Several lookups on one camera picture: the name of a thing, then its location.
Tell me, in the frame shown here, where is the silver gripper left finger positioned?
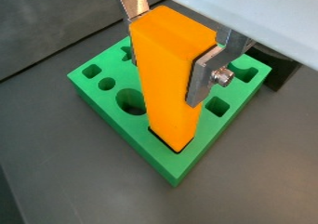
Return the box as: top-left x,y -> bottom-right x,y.
109,0 -> 149,66

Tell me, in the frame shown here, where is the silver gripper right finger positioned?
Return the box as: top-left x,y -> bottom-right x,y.
185,25 -> 255,108

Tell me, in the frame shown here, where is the orange rectangular block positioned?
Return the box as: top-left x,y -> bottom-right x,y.
129,6 -> 216,152

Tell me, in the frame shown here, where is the green foam shape-sorter board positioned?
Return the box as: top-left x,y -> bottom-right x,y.
66,38 -> 271,186

